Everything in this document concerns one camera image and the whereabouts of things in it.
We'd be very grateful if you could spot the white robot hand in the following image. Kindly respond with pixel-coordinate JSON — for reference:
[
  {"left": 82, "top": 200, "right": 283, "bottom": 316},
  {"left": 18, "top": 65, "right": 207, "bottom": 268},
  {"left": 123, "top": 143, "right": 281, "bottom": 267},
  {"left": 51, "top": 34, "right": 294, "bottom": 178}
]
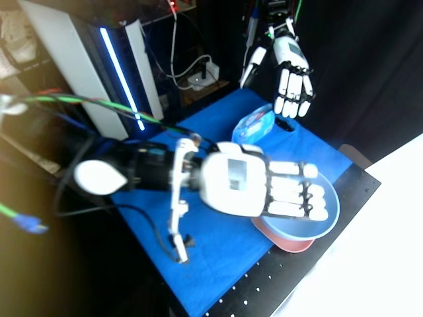
[
  {"left": 198, "top": 141, "right": 330, "bottom": 223},
  {"left": 239, "top": 34, "right": 316, "bottom": 119}
]

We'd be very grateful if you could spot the blue table cloth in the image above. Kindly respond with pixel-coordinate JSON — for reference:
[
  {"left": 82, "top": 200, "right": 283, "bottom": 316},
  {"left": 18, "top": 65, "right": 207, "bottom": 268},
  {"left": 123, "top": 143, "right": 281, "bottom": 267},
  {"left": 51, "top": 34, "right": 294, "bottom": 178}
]
[{"left": 110, "top": 88, "right": 353, "bottom": 316}]

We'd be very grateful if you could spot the light blue bowl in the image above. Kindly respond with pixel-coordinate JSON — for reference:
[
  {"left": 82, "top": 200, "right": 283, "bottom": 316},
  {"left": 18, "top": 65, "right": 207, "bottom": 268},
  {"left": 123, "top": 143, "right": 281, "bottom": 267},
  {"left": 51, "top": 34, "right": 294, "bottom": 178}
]
[{"left": 250, "top": 171, "right": 341, "bottom": 239}]

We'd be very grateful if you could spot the pink square plate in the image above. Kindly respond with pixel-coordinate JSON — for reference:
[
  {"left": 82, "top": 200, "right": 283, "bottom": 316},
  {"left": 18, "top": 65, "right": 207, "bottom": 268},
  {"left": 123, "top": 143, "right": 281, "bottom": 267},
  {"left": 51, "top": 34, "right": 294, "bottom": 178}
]
[{"left": 252, "top": 217, "right": 315, "bottom": 254}]

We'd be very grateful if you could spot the white power adapter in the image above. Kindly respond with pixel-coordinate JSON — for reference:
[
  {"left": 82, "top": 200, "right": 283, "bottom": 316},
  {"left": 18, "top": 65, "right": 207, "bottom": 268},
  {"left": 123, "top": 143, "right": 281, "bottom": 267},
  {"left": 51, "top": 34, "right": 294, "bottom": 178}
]
[{"left": 187, "top": 55, "right": 221, "bottom": 92}]

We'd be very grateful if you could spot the black perforated board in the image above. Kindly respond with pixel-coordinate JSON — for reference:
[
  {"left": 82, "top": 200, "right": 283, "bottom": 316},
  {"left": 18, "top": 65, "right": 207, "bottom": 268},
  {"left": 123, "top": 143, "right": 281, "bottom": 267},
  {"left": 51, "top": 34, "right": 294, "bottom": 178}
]
[{"left": 168, "top": 164, "right": 381, "bottom": 317}]

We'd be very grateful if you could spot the white tower with blue light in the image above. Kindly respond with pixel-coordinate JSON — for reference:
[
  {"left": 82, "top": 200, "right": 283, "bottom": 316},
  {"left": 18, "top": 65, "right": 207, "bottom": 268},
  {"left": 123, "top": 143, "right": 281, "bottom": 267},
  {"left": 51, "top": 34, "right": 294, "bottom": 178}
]
[{"left": 18, "top": 0, "right": 165, "bottom": 140}]

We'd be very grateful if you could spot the black cable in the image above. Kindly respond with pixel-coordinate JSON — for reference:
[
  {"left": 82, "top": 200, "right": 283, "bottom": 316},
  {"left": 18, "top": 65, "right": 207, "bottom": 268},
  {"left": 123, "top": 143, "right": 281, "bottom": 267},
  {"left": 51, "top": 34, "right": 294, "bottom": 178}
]
[{"left": 54, "top": 131, "right": 186, "bottom": 262}]

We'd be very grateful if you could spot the white cable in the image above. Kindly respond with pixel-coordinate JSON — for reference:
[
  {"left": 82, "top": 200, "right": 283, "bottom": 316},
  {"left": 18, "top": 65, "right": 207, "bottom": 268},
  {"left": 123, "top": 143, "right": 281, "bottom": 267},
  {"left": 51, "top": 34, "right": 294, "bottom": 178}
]
[{"left": 140, "top": 13, "right": 212, "bottom": 90}]

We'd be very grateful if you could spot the green cable with blue plug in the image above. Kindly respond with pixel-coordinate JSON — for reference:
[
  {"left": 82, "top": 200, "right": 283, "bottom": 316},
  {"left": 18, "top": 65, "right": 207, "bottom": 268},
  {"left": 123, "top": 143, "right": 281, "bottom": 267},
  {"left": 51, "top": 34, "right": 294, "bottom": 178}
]
[{"left": 0, "top": 201, "right": 50, "bottom": 234}]

